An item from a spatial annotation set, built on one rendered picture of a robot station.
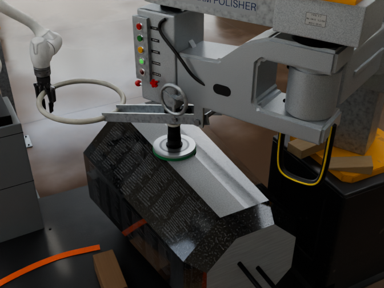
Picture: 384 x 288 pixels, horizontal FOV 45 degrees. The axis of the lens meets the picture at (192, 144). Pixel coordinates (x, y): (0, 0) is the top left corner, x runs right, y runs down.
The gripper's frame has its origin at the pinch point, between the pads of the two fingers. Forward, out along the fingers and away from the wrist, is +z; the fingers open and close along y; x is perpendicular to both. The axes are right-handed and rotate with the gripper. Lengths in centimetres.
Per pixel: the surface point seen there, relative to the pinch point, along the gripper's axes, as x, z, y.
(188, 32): -19, -68, 91
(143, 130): -5, -3, 63
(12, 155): -23.4, 23.1, -10.3
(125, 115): -15, -17, 58
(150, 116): -19, -23, 74
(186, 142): -12, -8, 91
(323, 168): -38, -31, 157
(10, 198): -30, 52, -13
